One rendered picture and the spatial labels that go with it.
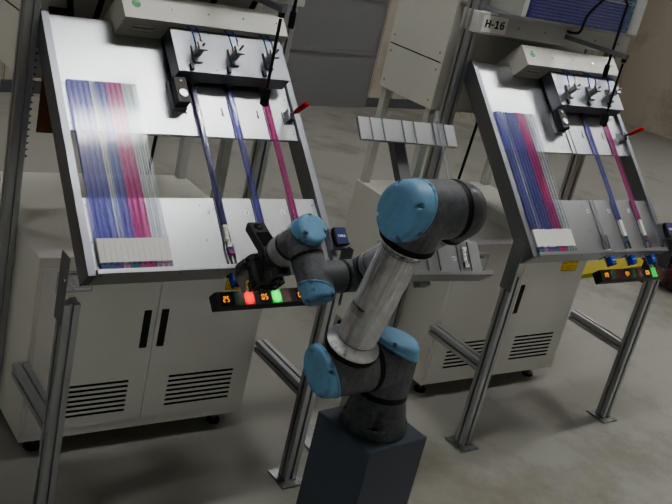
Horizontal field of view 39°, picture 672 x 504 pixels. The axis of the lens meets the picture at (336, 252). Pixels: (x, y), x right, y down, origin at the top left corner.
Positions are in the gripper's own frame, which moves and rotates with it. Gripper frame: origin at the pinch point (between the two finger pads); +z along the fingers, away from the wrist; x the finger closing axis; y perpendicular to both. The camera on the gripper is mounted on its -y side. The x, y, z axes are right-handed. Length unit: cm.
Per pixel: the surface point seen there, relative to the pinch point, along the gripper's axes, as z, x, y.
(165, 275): 2.7, -18.3, -2.3
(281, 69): -4, 26, -60
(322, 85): 345, 326, -290
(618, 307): 110, 283, -14
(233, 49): -5, 11, -63
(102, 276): 1.5, -34.4, -2.3
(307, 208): 2.1, 27.1, -19.6
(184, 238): 2.1, -11.5, -11.5
